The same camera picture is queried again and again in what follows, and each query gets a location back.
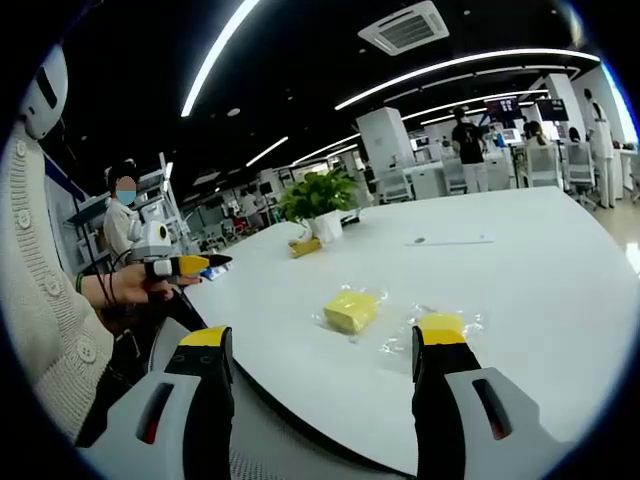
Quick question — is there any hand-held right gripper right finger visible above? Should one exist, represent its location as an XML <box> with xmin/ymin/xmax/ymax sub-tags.
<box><xmin>410</xmin><ymin>324</ymin><xmax>576</xmax><ymax>480</ymax></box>

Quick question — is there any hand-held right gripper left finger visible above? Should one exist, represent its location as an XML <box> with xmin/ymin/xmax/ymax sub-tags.
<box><xmin>79</xmin><ymin>325</ymin><xmax>236</xmax><ymax>480</ymax></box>

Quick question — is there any yellow silicone block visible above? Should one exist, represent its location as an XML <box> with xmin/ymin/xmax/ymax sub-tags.
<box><xmin>313</xmin><ymin>284</ymin><xmax>390</xmax><ymax>344</ymax></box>
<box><xmin>382</xmin><ymin>301</ymin><xmax>485</xmax><ymax>359</ymax></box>

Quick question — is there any person's left hand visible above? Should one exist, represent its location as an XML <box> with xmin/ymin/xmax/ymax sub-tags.
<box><xmin>110</xmin><ymin>262</ymin><xmax>204</xmax><ymax>306</ymax></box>

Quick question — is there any small blue packet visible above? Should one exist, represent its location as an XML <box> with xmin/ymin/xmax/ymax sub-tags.
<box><xmin>200</xmin><ymin>264</ymin><xmax>235</xmax><ymax>282</ymax></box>

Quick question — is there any small yellow box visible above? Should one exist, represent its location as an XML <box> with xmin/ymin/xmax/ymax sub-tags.
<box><xmin>288</xmin><ymin>237</ymin><xmax>323</xmax><ymax>259</ymax></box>

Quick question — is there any person's cream knit cardigan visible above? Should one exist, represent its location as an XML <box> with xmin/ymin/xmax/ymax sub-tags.
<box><xmin>0</xmin><ymin>118</ymin><xmax>117</xmax><ymax>444</ymax></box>

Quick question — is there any green potted plant white pot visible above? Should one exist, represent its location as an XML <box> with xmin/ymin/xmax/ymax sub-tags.
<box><xmin>277</xmin><ymin>168</ymin><xmax>360</xmax><ymax>242</ymax></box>

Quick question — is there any white chest-worn device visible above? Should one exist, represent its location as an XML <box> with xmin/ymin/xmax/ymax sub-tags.
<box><xmin>18</xmin><ymin>43</ymin><xmax>70</xmax><ymax>141</ymax></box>

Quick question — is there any white flat strip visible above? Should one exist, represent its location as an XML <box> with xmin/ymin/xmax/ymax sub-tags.
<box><xmin>404</xmin><ymin>231</ymin><xmax>497</xmax><ymax>248</ymax></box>

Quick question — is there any white office chair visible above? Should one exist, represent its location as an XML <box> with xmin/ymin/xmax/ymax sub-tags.
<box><xmin>378</xmin><ymin>166</ymin><xmax>415</xmax><ymax>205</ymax></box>
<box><xmin>525</xmin><ymin>143</ymin><xmax>562</xmax><ymax>190</ymax></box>
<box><xmin>563</xmin><ymin>141</ymin><xmax>600</xmax><ymax>210</ymax></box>

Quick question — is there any ceiling air conditioner vent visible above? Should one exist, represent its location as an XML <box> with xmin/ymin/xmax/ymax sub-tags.
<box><xmin>357</xmin><ymin>0</ymin><xmax>451</xmax><ymax>57</ymax></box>

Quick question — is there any hanging display screen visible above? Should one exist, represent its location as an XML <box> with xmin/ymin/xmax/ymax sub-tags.
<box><xmin>483</xmin><ymin>96</ymin><xmax>521</xmax><ymax>122</ymax></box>
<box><xmin>536</xmin><ymin>98</ymin><xmax>570</xmax><ymax>122</ymax></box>

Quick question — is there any black cable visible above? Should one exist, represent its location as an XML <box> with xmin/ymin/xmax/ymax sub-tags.
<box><xmin>79</xmin><ymin>227</ymin><xmax>146</xmax><ymax>309</ymax></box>

